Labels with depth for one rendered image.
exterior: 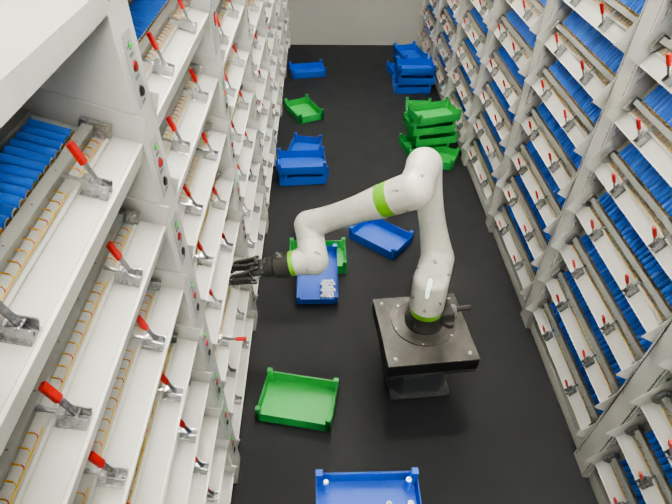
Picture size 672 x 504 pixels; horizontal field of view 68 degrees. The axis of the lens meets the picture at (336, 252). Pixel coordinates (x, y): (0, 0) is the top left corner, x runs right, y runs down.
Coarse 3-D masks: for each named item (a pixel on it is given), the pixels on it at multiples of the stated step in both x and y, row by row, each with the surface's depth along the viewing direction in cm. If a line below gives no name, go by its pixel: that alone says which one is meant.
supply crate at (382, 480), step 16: (320, 480) 147; (336, 480) 151; (352, 480) 151; (368, 480) 152; (384, 480) 152; (400, 480) 152; (416, 480) 148; (320, 496) 148; (336, 496) 148; (352, 496) 148; (368, 496) 148; (384, 496) 148; (400, 496) 148; (416, 496) 148
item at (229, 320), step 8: (240, 248) 198; (240, 256) 201; (240, 272) 196; (232, 288) 189; (232, 296) 186; (232, 304) 183; (224, 312) 180; (232, 312) 181; (224, 320) 177; (232, 320) 178; (224, 328) 175; (232, 328) 176; (216, 352) 167; (224, 352) 168; (224, 360) 166; (224, 368) 163; (224, 376) 161; (224, 384) 156
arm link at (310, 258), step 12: (300, 240) 178; (312, 240) 177; (324, 240) 180; (288, 252) 179; (300, 252) 177; (312, 252) 175; (324, 252) 177; (288, 264) 177; (300, 264) 176; (312, 264) 175; (324, 264) 177
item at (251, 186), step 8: (256, 160) 252; (256, 168) 250; (248, 176) 239; (256, 176) 241; (248, 184) 238; (256, 184) 240; (248, 192) 234; (248, 200) 230; (248, 208) 225; (248, 216) 221; (248, 224) 218; (248, 232) 214
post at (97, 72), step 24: (120, 0) 78; (120, 24) 78; (96, 48) 77; (120, 48) 78; (72, 72) 79; (96, 72) 79; (120, 72) 79; (144, 72) 89; (72, 96) 82; (96, 96) 82; (120, 96) 82; (144, 144) 88; (144, 168) 91; (168, 168) 102; (144, 192) 95; (168, 192) 102; (168, 216) 102; (168, 240) 103; (168, 264) 108; (192, 264) 121; (192, 312) 120
